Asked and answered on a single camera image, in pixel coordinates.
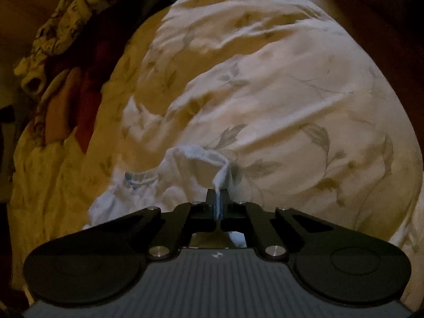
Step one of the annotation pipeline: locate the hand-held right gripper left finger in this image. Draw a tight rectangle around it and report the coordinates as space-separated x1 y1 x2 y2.
89 189 217 260

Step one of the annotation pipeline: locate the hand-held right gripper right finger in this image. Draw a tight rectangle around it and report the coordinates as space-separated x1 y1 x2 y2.
220 189 335 260

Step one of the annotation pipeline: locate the small white garment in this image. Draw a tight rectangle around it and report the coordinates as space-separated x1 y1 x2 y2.
83 144 247 249

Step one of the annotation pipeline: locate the pile of patterned clothes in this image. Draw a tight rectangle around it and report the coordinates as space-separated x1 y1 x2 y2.
13 0 166 146

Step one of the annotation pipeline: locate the floral cream bed sheet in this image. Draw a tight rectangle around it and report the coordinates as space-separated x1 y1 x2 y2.
7 0 424 312

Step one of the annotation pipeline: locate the dark red cloth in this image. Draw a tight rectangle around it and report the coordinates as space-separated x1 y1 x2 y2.
43 36 126 154

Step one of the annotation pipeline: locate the orange cloth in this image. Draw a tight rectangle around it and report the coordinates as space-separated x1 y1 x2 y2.
45 68 82 144

